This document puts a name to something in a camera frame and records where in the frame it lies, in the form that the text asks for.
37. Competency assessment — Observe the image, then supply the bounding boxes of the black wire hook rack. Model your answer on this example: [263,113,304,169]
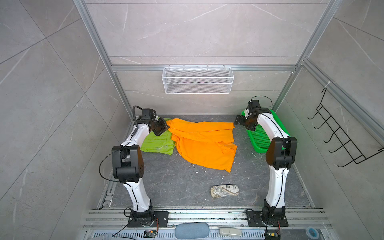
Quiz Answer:
[307,88,384,168]

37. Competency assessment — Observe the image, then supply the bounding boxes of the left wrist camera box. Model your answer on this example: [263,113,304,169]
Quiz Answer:
[139,109,157,121]

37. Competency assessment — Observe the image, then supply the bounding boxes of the white wire mesh basket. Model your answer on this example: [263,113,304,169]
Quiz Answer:
[162,67,235,95]

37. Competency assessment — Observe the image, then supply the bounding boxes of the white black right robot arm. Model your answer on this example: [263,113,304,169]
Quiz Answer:
[234,113,298,227]

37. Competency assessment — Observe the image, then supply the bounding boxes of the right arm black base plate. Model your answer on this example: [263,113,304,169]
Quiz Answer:
[245,208,289,227]

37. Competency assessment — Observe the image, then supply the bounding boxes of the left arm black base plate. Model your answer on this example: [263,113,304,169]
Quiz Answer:
[128,211,169,228]

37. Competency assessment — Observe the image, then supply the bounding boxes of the blue tape roll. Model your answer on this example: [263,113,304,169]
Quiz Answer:
[306,227,320,240]

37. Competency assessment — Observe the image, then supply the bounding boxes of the small electronics board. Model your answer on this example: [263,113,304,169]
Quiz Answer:
[143,230,158,239]

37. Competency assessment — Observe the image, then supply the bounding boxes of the green plastic basket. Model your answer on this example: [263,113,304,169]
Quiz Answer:
[246,110,289,154]

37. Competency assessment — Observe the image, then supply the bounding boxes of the lime green shorts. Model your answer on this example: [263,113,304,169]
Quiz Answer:
[140,130,175,155]

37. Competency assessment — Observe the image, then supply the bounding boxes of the blue grey oval pad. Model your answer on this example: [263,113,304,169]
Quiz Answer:
[175,222,210,240]

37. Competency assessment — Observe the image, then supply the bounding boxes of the patterned folded cloth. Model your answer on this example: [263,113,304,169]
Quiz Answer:
[210,184,240,199]

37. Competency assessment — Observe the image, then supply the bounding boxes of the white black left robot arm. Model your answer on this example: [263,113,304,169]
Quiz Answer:
[104,106,169,227]

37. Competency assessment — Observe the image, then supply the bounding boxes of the orange shorts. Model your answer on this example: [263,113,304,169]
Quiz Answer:
[167,119,237,173]

